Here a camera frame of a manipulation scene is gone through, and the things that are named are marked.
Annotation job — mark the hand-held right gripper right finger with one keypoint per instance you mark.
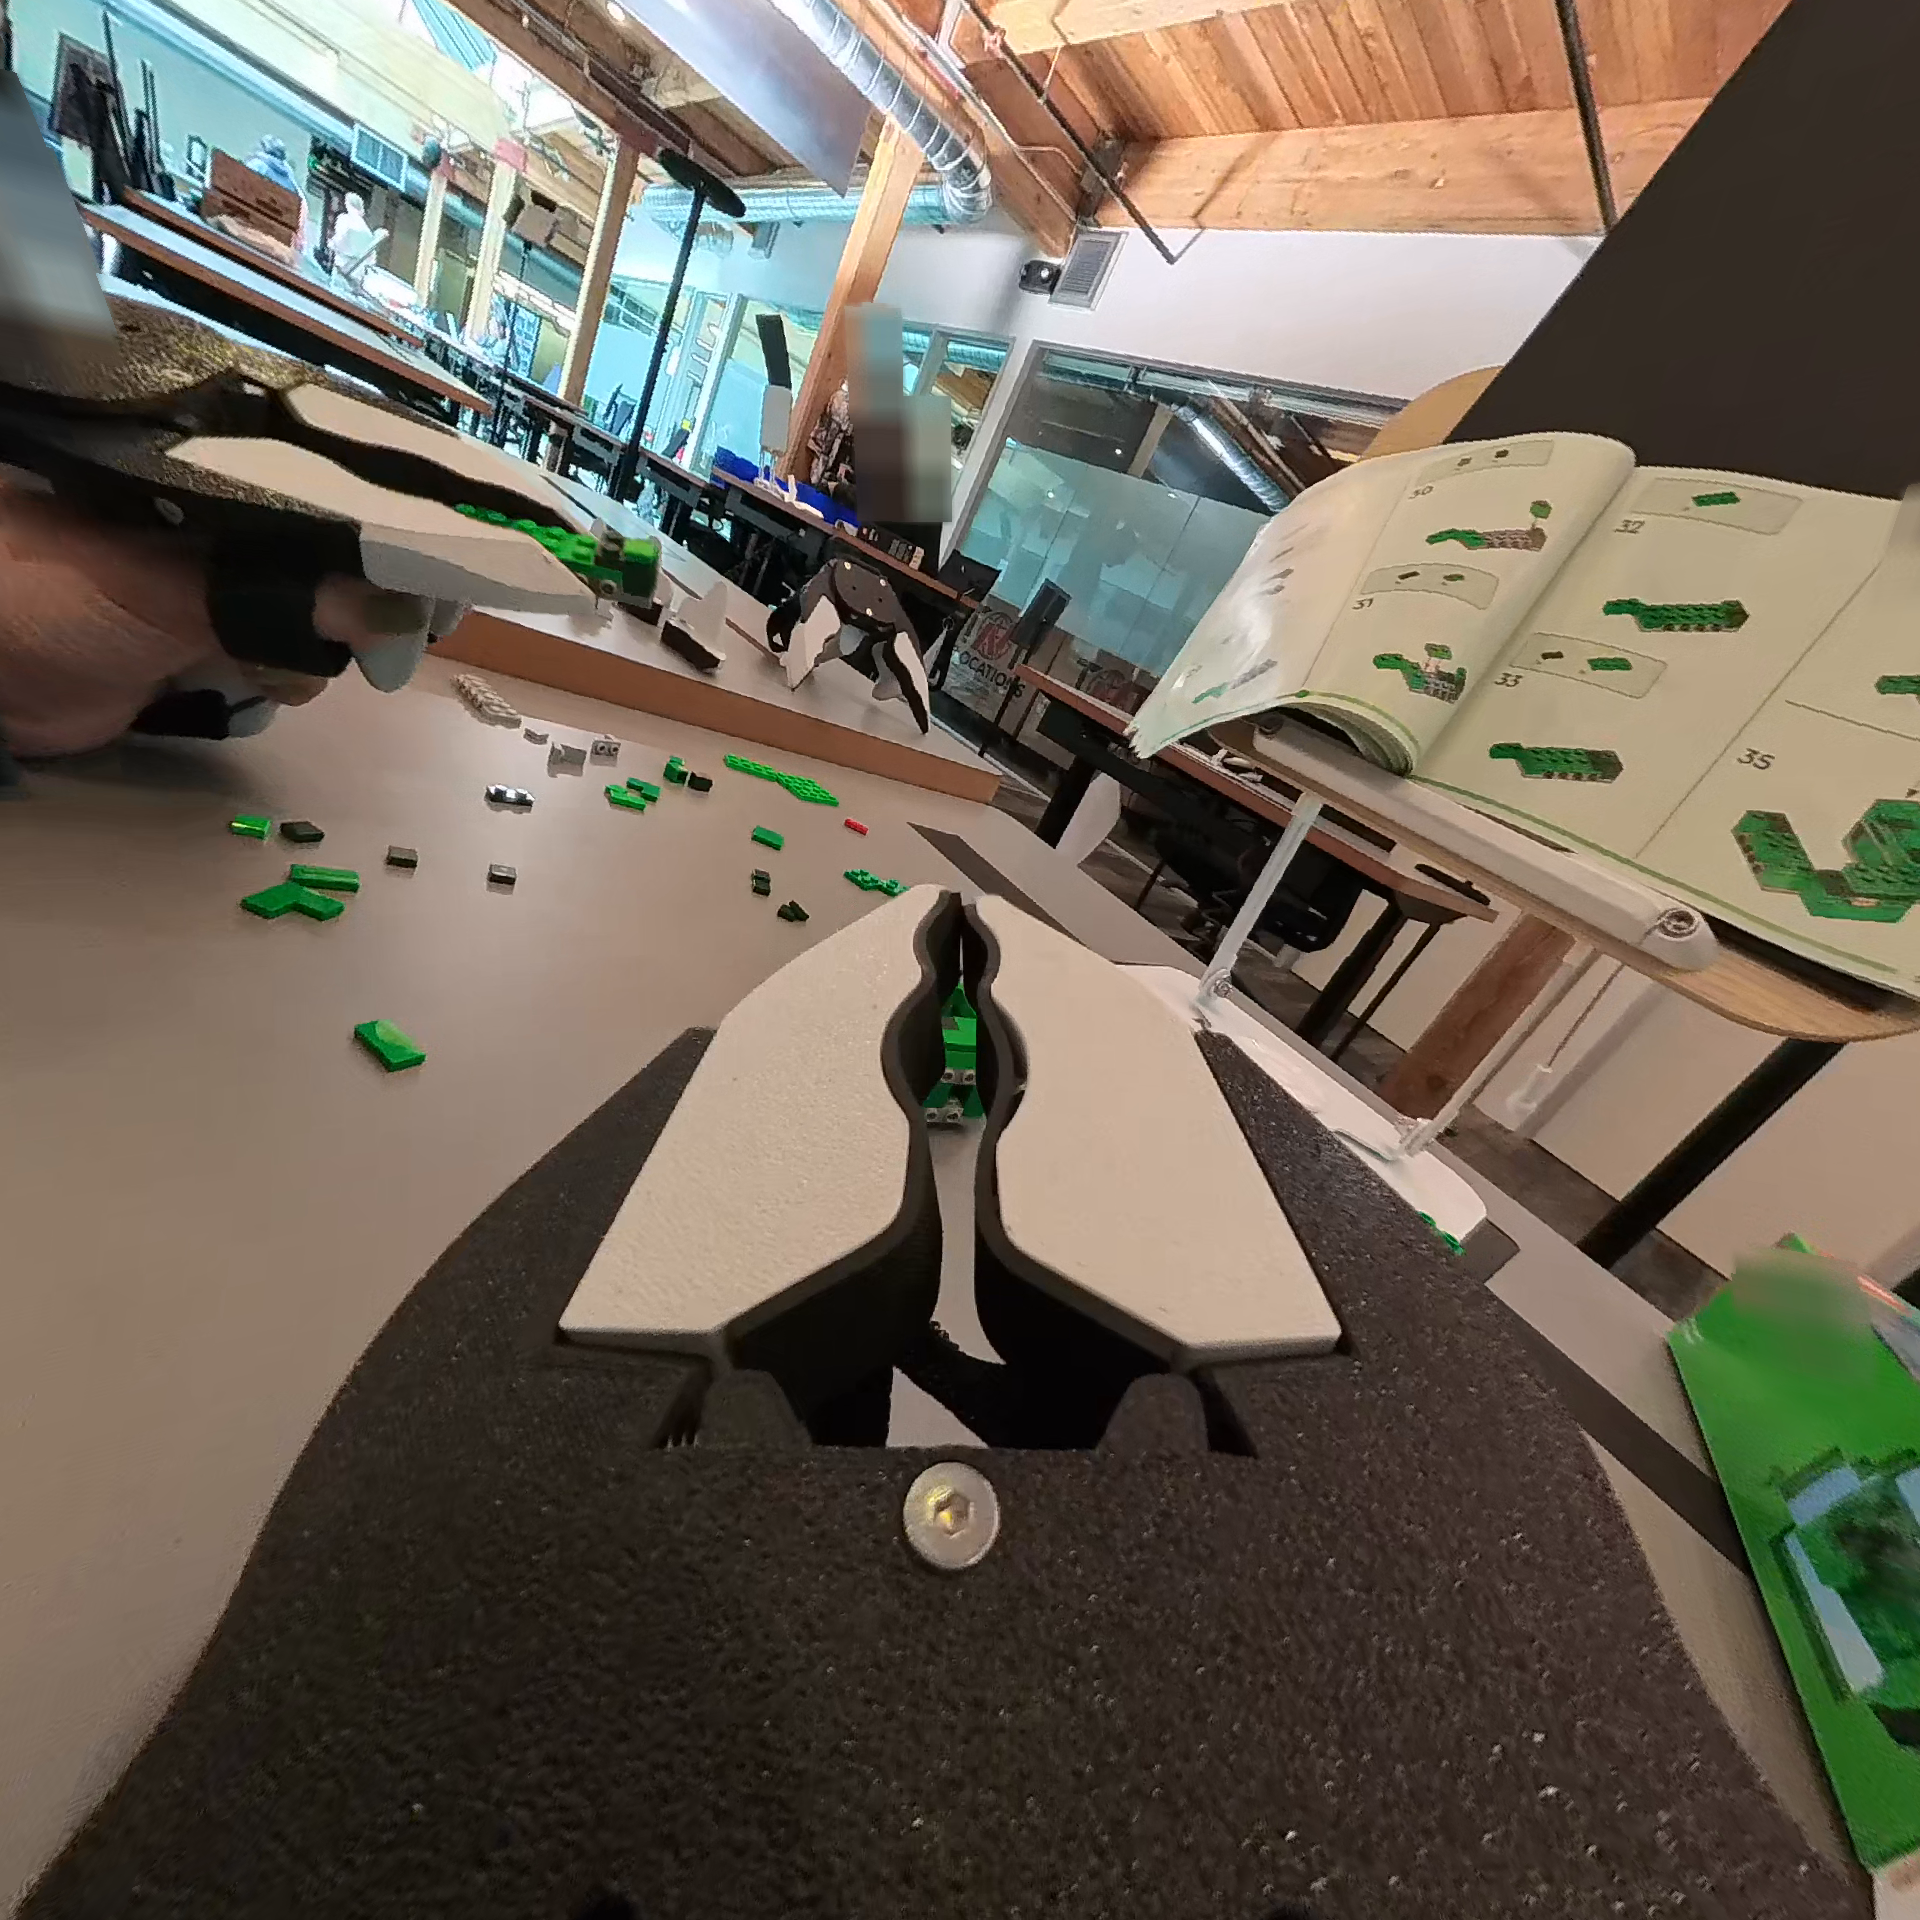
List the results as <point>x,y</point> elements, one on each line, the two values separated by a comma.
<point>1155,1170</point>

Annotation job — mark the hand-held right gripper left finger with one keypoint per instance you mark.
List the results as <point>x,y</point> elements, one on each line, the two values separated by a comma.
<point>750,1142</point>

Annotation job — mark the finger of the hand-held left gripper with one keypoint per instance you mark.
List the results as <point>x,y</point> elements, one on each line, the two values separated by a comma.
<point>435,554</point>
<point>390,434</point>

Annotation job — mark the green brick assembly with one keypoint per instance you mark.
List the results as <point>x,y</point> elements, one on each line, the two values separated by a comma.
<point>630,564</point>

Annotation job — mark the green brick piece grey studs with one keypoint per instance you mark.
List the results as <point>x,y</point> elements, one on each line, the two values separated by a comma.
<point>958,1049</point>

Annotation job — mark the person's left hand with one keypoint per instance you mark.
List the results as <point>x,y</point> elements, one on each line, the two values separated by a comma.
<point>90,630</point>

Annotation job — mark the long light grey brick plate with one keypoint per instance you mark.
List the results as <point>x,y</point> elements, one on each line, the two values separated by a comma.
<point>486,697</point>

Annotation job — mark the long dark table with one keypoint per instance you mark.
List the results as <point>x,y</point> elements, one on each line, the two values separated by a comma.
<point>269,302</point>

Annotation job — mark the white and dark wedge object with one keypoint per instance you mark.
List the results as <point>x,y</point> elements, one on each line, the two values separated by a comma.
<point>698,623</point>

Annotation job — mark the green stepped brick plate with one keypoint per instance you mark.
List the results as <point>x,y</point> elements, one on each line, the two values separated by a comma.
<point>876,882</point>

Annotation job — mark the black office chair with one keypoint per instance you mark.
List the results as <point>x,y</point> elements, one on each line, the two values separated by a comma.
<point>1275,902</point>

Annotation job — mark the large green brick plate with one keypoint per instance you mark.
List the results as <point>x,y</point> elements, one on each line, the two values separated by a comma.
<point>782,780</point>

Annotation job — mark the green L-shaped brick plate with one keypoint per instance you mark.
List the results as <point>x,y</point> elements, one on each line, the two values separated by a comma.
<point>300,899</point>

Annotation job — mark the brown table black legs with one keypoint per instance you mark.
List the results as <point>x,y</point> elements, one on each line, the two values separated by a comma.
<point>1358,847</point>

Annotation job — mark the black and white gripper tool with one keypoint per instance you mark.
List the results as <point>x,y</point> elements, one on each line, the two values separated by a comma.
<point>863,600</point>

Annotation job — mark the white book stand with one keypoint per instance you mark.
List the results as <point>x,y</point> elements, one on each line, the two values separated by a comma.
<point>1500,859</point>

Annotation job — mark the glass partition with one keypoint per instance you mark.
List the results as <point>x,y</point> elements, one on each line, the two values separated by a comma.
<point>1140,523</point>

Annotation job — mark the brick instruction booklet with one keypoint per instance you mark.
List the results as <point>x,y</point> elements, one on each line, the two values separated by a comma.
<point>1500,600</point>

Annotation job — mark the green toy box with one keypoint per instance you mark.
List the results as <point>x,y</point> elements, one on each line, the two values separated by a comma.
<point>1802,1442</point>

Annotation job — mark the black panel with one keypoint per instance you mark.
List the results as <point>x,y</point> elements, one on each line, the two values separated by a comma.
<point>1770,223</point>

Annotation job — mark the black ceiling pipe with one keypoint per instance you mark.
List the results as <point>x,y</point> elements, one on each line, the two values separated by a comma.
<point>1586,120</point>

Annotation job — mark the wooden post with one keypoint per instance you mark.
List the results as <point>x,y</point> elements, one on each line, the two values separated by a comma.
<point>858,283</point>

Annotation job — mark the silver ventilation duct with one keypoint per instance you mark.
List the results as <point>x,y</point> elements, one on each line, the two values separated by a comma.
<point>938,157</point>

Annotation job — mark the wall vent grille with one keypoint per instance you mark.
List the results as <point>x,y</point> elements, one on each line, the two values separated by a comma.
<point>1086,269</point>

